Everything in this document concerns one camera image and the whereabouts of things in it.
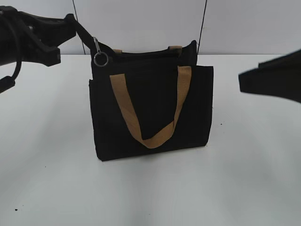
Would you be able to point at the black bag with tan handles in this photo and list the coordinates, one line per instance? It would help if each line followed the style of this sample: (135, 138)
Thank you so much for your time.
(146, 103)

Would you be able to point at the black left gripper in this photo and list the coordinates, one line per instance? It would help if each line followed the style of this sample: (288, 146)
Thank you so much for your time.
(19, 43)

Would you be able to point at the silver zipper pull with ring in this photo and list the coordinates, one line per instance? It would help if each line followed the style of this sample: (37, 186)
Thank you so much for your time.
(98, 58)

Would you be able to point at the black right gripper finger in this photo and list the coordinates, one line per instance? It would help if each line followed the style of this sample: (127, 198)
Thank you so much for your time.
(278, 77)

